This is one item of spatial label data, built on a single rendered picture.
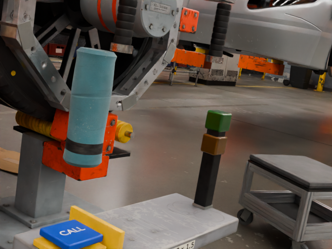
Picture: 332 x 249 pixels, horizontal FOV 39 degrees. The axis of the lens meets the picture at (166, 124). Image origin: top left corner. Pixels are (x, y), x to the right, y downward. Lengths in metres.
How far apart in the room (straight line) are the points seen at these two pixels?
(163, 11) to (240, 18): 2.52
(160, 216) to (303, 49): 2.83
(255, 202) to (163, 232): 1.32
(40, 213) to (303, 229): 1.04
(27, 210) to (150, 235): 0.63
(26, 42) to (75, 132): 0.22
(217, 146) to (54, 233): 0.40
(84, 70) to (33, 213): 0.52
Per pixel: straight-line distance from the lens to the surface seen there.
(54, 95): 1.12
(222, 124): 0.97
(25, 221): 1.38
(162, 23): 1.12
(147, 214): 0.94
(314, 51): 3.69
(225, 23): 1.20
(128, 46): 0.93
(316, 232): 2.03
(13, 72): 1.14
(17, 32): 1.04
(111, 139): 1.27
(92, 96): 1.03
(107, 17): 1.13
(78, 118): 1.05
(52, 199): 1.42
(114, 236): 0.76
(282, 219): 2.03
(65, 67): 1.26
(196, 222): 0.94
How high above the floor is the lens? 0.79
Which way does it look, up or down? 10 degrees down
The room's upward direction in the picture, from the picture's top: 9 degrees clockwise
